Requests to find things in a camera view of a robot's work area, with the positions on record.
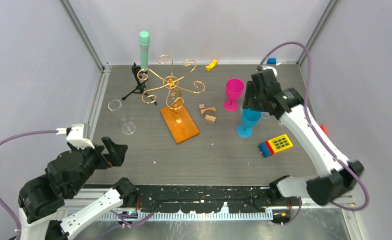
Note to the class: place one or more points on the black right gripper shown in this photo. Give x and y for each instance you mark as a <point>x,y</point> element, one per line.
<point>248,102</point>

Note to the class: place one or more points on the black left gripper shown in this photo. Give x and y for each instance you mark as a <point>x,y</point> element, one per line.
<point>116,155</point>

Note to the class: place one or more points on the blue plastic wine glass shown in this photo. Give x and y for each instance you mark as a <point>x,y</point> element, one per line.
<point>249,118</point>

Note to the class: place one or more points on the pink plastic wine glass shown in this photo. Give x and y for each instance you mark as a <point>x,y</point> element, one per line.
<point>233,90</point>

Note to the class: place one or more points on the clear wine glass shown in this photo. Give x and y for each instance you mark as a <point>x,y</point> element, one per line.
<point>118,111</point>
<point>265,115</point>

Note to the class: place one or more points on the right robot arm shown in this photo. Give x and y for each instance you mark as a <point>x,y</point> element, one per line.
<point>337,175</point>

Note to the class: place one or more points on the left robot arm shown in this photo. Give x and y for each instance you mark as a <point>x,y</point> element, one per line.
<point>41,197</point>

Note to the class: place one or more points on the orange wooden rack base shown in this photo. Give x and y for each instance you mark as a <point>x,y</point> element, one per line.
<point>180,124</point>

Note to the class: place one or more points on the small blue block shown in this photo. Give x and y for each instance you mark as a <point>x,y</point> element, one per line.
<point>271,61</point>

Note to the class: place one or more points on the colourful toy block calculator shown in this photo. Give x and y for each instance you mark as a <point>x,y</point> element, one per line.
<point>275,145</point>

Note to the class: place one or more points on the wooden rectangular block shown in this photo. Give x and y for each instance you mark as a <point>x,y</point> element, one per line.
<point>211,119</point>

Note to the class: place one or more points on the yellow curved block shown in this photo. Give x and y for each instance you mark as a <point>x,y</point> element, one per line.
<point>211,66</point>

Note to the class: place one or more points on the wooden arch block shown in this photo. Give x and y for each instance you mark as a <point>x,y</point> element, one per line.
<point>208,110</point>

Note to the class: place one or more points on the red block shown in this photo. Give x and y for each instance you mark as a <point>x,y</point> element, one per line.
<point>324,129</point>

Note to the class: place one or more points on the green microphone on tripod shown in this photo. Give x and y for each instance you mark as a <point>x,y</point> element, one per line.
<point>144,43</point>

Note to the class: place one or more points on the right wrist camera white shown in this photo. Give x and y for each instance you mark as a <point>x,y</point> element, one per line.
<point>264,67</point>

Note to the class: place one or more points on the aluminium frame rail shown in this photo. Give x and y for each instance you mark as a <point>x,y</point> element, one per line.
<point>70,12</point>

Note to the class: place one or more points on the gold wire wine glass rack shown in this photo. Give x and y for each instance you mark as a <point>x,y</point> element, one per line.
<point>171,82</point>

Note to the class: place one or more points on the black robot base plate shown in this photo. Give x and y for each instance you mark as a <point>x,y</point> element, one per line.
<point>203,199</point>

